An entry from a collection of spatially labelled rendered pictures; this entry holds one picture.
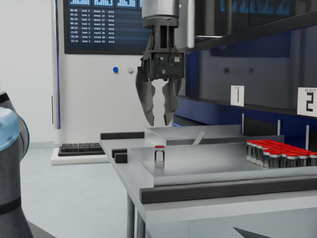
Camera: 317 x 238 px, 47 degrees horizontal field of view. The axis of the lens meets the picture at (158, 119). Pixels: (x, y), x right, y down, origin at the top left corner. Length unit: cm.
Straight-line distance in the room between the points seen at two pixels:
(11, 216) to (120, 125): 98
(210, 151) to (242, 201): 31
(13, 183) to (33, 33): 556
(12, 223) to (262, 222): 43
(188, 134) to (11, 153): 75
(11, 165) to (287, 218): 49
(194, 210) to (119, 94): 101
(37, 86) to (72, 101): 456
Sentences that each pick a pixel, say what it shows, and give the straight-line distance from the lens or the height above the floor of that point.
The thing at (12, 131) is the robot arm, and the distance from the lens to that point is 58.
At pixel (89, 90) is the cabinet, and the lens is 150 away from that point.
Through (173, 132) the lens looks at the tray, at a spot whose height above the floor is 89.
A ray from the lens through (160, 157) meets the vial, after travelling 77.
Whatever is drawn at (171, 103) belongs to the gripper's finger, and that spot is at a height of 102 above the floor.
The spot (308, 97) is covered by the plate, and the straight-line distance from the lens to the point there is 85.
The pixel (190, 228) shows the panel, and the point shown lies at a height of 44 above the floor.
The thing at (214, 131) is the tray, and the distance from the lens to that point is 125.
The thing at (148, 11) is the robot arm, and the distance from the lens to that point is 73.
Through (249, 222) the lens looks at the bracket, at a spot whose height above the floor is 81.
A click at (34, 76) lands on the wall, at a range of 606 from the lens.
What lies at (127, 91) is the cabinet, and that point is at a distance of 151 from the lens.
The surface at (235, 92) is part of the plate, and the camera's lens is 115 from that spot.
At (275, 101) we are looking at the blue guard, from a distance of 96.
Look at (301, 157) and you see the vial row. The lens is 74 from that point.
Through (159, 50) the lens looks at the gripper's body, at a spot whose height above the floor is 112.
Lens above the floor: 106
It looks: 6 degrees down
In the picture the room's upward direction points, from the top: straight up
